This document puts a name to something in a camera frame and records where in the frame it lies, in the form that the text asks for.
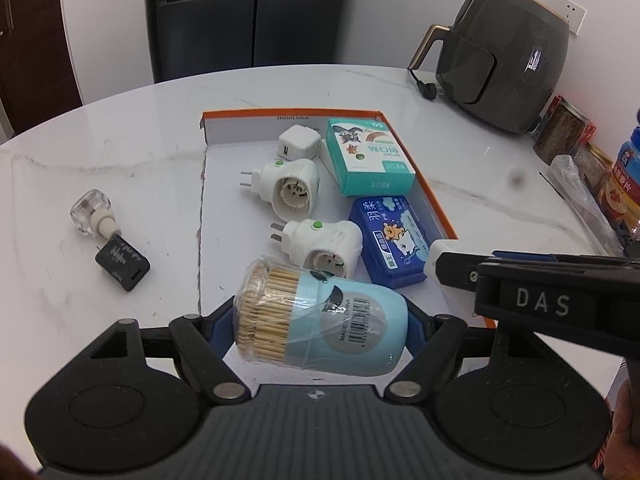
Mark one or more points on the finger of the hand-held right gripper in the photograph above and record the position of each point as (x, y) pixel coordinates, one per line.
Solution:
(455, 272)

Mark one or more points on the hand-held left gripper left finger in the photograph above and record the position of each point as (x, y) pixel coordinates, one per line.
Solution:
(223, 332)

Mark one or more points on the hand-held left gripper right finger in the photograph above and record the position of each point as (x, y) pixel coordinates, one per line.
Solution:
(419, 325)

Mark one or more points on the blue wet wipes pack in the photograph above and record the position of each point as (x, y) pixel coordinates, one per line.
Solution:
(390, 240)

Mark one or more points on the light blue toothpick jar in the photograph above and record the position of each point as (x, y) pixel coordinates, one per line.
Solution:
(345, 330)

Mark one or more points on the white plug-in heater device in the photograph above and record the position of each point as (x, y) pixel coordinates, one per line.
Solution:
(300, 175)
(340, 240)

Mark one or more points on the orange-rimmed white cardboard box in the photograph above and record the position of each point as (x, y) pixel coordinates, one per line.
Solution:
(225, 200)

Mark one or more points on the teal bandage box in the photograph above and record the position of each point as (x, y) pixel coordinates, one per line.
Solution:
(370, 160)

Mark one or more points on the white usb charger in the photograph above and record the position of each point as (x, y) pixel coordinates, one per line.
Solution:
(300, 142)

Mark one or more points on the person's right forearm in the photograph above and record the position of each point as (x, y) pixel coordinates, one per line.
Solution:
(627, 435)

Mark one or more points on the black charger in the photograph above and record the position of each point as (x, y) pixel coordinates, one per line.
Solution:
(122, 265)

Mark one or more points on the clear plastic bag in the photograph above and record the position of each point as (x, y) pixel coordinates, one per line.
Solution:
(575, 180)

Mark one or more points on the blue-capped orange label bottle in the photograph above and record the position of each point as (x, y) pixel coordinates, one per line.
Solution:
(625, 180)

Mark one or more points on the glass jar with golden lid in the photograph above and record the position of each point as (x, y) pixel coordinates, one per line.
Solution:
(592, 162)

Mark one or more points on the clear glass bottle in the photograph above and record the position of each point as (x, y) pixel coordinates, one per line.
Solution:
(90, 205)

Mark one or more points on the dark grey air fryer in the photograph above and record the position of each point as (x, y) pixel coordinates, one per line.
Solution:
(510, 50)

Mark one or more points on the dark grey refrigerator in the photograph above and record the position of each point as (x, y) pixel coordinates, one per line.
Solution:
(250, 20)

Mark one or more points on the dark brown door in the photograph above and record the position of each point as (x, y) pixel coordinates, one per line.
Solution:
(35, 50)

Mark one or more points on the white wall socket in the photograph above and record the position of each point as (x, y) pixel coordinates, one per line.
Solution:
(572, 12)

